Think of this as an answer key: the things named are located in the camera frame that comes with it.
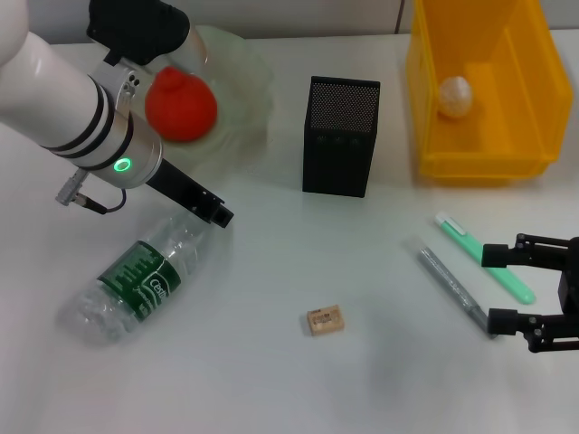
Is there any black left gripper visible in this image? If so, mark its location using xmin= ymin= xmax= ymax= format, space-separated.
xmin=146 ymin=156 xmax=236 ymax=228

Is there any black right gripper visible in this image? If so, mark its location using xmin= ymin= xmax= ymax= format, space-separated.
xmin=481 ymin=232 xmax=579 ymax=355

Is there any mint green pen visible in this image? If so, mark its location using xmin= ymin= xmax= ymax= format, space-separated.
xmin=433 ymin=212 xmax=537 ymax=305

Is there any clear water bottle green label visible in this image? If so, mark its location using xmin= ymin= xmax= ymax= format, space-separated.
xmin=56 ymin=210 xmax=235 ymax=348

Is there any red-orange toy orange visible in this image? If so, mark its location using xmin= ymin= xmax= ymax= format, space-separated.
xmin=144 ymin=65 xmax=219 ymax=144

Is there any small tan eraser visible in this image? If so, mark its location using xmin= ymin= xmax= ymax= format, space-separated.
xmin=306 ymin=305 xmax=346 ymax=338

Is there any white paper ball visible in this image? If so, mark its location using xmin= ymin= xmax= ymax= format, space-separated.
xmin=438 ymin=75 xmax=474 ymax=119

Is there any grey marker pen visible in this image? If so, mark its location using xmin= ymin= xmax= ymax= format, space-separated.
xmin=418 ymin=246 xmax=499 ymax=340

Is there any black mesh pen holder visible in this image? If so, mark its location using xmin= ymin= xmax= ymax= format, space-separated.
xmin=301 ymin=75 xmax=382 ymax=199

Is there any pale green glass fruit plate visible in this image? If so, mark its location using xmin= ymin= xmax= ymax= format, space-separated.
xmin=153 ymin=24 xmax=277 ymax=178

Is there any yellow plastic bin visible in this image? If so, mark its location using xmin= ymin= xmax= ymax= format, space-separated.
xmin=404 ymin=0 xmax=574 ymax=187

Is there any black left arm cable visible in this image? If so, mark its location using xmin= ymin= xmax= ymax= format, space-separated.
xmin=54 ymin=177 xmax=128 ymax=214

